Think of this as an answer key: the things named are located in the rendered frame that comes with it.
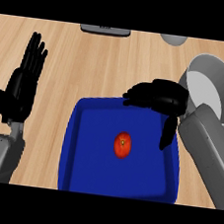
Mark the grey round object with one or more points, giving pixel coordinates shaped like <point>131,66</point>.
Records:
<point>173,39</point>

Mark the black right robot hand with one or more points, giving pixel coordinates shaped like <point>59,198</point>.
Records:
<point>162,95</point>

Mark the grey pot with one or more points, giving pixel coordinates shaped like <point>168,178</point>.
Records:
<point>213,86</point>

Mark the dark grey flat appliance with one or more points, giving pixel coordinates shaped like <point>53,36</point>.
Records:
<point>105,30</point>

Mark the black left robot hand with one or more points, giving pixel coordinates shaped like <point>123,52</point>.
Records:
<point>21,86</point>

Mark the blue tray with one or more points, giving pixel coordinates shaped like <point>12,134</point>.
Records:
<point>118,161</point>

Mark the red tomato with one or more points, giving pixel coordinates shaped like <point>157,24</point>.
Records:
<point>122,145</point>

